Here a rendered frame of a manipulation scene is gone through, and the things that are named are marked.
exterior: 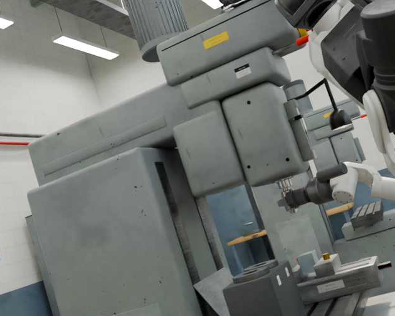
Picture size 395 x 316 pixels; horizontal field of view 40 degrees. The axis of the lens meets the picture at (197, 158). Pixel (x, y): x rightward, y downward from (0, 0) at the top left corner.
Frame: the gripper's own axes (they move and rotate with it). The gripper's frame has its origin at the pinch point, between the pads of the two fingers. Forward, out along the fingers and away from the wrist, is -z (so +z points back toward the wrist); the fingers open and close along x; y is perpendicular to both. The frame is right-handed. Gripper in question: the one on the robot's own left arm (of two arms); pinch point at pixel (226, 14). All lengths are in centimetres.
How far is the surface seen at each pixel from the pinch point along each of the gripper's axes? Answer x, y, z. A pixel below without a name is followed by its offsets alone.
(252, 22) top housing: -9.9, -16.5, 6.0
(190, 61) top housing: -16.2, -7.4, -15.9
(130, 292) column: -37, -46, -83
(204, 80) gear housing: -14.6, -15.1, -18.3
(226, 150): -14.6, -36.4, -30.9
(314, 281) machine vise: -10, -85, -45
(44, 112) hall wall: 354, 406, -376
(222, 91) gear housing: -13.4, -22.4, -17.2
